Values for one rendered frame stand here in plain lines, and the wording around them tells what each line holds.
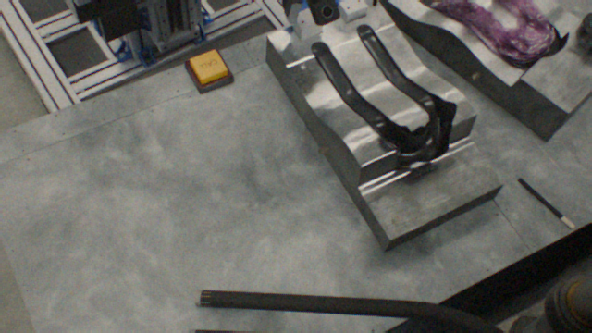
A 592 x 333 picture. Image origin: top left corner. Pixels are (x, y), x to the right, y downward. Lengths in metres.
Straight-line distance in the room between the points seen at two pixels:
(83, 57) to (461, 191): 1.39
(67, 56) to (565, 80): 1.51
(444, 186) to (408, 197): 0.08
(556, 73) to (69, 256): 1.02
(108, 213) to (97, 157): 0.13
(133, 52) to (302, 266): 1.14
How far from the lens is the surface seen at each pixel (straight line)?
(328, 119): 1.34
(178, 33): 2.15
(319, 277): 1.30
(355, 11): 1.48
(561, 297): 1.13
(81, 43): 2.37
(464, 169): 1.38
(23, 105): 2.53
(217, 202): 1.35
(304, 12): 1.43
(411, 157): 1.35
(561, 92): 1.49
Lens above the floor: 2.02
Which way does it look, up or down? 62 degrees down
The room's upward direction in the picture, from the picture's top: 8 degrees clockwise
